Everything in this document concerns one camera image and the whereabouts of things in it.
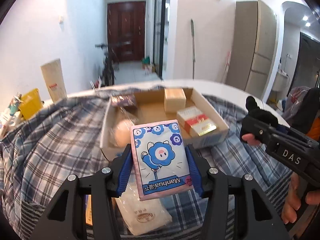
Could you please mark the dark red entrance door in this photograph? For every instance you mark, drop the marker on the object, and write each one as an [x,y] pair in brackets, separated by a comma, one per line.
[126,30]

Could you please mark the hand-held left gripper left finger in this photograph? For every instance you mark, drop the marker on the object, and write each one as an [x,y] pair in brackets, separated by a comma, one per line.
[125,172]

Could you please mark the pink white folded rack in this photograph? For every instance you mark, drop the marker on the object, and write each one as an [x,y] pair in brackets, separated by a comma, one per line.
[226,66]

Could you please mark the cardboard box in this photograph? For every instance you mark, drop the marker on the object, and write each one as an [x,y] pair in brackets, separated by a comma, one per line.
[155,105]

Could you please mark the white wall outlet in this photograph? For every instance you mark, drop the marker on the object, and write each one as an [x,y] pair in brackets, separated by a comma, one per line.
[289,55]

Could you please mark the bag of clothes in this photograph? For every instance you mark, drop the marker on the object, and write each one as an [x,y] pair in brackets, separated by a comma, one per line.
[296,100]

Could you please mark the cartoon flower tissue pack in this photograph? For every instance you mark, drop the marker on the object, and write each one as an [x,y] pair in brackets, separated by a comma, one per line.
[160,155]

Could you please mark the white blue-print tissue pack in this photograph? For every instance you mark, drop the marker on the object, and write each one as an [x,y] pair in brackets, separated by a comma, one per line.
[7,125]

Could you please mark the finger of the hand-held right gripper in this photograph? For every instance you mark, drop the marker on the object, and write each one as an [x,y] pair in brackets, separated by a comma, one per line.
[260,130]
[287,131]

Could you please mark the blue plaid cloth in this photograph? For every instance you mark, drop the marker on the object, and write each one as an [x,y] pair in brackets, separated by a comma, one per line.
[62,142]

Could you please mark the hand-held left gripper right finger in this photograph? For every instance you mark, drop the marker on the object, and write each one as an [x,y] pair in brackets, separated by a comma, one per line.
[195,172]

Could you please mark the small brown box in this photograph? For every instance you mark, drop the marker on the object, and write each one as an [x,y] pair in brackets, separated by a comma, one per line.
[175,100]

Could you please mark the black bicycle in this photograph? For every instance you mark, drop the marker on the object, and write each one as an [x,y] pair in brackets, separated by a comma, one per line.
[108,67]

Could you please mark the grey mop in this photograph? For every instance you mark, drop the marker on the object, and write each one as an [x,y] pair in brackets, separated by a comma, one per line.
[193,47]

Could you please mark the white light switch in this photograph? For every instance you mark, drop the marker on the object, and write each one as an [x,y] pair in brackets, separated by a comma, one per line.
[60,21]

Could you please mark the white and red cigarette pack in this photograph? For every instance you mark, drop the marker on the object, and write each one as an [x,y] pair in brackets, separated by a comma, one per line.
[196,121]

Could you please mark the yellow plastic container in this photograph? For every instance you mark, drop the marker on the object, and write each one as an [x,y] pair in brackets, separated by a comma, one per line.
[30,103]

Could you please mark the beige refrigerator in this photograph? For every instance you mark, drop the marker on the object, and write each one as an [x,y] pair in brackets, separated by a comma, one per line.
[257,50]

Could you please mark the white sink cabinet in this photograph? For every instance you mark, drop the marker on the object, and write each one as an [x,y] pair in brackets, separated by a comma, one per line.
[280,81]

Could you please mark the teal packet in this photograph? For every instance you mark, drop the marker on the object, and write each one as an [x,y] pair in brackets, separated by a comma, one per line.
[15,103]

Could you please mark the beige marbled tumbler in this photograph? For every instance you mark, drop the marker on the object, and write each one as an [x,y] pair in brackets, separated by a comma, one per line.
[53,80]

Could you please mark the black-framed glass sliding door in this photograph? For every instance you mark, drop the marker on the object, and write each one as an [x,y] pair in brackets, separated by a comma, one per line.
[161,30]

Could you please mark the white plastic-wrapped packet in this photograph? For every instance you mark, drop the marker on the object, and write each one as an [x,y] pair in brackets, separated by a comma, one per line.
[145,217]

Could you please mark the round beige item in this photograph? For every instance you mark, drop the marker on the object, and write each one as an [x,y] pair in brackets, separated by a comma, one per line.
[121,133]

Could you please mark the person's right hand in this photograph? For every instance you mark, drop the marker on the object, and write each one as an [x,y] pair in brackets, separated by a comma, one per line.
[291,200]

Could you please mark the black fabric item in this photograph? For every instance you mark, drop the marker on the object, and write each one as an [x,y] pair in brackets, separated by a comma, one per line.
[262,111]

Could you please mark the yellow and blue cigarette pack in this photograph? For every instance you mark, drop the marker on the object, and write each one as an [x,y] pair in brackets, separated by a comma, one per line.
[89,210]

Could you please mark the boxes on hallway floor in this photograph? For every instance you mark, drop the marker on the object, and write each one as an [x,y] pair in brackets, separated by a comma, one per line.
[148,66]

